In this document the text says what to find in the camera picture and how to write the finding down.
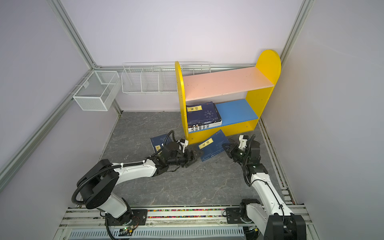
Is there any white wire rack basket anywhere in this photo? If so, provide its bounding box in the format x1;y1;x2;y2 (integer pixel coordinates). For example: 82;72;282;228
120;61;212;96

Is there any yellow pink blue bookshelf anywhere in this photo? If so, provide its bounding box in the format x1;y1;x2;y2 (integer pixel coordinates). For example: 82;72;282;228
175;50;282;144

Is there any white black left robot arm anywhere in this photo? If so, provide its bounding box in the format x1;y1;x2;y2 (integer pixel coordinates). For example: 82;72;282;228
71;131;204;219

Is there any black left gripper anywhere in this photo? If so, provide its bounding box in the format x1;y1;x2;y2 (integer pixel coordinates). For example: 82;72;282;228
167;147;204;168

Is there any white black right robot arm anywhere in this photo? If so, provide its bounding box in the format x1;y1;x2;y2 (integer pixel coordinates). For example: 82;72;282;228
222;135;307;240

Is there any white mesh box basket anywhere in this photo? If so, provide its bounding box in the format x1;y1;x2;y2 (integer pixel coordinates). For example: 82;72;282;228
73;71;122;112

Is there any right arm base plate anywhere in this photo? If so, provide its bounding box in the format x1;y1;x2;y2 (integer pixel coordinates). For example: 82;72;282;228
223;207;249;224

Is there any white booklet black text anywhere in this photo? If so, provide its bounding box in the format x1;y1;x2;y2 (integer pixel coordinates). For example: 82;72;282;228
188;122;222;133

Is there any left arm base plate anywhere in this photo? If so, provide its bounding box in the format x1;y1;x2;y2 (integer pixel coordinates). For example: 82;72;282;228
106;209;148;226

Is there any blue book front stack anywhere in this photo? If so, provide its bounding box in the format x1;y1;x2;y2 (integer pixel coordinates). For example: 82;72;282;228
188;119;223;128

